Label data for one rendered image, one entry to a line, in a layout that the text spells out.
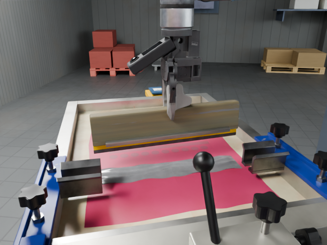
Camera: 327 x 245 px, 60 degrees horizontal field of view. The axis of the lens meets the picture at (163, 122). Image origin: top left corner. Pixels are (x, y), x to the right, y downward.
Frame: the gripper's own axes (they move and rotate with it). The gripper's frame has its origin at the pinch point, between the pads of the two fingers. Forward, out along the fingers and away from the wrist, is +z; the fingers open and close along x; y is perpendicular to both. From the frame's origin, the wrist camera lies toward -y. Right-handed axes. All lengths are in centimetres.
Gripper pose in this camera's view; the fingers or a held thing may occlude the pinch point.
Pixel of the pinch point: (167, 112)
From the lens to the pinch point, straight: 71.2
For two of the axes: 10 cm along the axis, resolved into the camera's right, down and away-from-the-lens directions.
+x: -2.2, -3.7, 9.0
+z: 0.0, 9.3, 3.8
